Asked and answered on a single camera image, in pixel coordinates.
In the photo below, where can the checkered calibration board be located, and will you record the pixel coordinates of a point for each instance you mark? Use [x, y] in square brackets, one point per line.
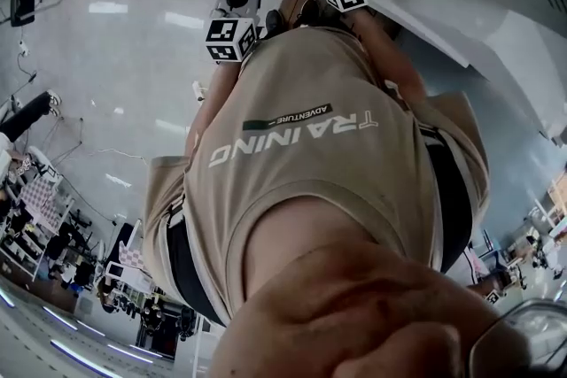
[133, 254]
[42, 201]

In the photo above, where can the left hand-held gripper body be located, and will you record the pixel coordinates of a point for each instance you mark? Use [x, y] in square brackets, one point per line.
[228, 37]

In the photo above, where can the person's left forearm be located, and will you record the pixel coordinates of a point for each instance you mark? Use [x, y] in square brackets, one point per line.
[217, 102]

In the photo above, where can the person's shoe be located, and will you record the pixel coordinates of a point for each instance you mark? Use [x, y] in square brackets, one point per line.
[274, 21]
[309, 11]

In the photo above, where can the person's right forearm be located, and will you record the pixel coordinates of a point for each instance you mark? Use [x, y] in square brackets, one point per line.
[390, 57]

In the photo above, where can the person's eyeglasses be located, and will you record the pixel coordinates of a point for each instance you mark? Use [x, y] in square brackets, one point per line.
[540, 327]

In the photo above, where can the person's face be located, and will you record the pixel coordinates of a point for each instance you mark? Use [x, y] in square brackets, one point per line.
[354, 323]

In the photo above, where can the person's right shoe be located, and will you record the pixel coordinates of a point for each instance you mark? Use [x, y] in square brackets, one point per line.
[309, 11]

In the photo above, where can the person's left shoe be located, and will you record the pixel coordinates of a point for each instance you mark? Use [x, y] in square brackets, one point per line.
[274, 21]

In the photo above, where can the person's beige shirt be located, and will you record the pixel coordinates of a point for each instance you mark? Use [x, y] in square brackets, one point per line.
[310, 199]

